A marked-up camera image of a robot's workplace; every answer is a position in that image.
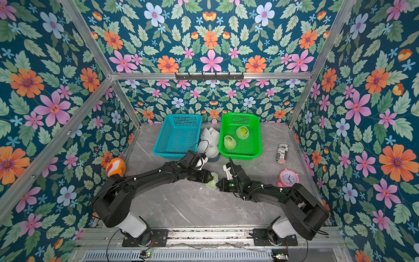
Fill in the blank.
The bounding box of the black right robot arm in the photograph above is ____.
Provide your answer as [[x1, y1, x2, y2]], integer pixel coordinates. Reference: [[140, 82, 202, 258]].
[[216, 159, 328, 246]]

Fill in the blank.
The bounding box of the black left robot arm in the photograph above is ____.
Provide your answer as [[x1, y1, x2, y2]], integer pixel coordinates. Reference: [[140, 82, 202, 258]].
[[91, 150, 213, 239]]

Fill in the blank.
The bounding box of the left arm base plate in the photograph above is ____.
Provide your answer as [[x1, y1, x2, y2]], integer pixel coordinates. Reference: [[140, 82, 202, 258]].
[[122, 229, 169, 248]]

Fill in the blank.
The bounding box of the pile of white foam nets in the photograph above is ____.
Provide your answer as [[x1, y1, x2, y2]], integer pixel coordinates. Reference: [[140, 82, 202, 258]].
[[197, 127, 220, 158]]

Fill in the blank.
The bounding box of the teal plastic basket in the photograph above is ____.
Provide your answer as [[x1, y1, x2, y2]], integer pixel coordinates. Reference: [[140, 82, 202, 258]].
[[153, 114, 203, 160]]

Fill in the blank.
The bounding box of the pink alarm clock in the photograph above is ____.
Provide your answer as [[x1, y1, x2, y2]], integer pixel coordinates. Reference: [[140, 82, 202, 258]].
[[277, 168, 300, 188]]

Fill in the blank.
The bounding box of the white foam net sleeve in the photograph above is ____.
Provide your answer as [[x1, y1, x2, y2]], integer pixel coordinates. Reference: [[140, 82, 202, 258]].
[[206, 172, 219, 190], [223, 135, 237, 151], [236, 126, 250, 140]]

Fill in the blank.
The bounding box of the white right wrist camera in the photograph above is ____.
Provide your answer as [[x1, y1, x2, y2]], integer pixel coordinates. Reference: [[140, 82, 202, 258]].
[[223, 163, 233, 180]]

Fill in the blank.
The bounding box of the grey bin of nets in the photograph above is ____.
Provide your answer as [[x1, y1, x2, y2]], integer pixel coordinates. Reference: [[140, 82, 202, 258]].
[[208, 154, 220, 163]]

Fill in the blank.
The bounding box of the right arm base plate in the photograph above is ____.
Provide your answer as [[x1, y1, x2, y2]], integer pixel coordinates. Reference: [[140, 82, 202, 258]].
[[249, 228, 298, 247]]

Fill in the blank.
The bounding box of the orange clownfish toy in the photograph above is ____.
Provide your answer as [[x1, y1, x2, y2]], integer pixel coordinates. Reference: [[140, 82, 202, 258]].
[[105, 158, 127, 178]]

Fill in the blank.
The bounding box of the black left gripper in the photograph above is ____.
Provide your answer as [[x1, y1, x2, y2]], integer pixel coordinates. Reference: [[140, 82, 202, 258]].
[[185, 168, 216, 183]]

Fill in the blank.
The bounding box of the striped drink can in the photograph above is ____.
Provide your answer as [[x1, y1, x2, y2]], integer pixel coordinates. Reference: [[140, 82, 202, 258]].
[[276, 143, 289, 164]]

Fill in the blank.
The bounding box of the black hook rail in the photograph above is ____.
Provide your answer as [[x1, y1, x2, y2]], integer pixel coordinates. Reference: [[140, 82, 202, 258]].
[[175, 73, 244, 81]]

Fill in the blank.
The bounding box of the bright green plastic basket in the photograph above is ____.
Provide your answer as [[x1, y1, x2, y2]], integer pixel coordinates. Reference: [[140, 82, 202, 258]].
[[218, 113, 263, 160]]

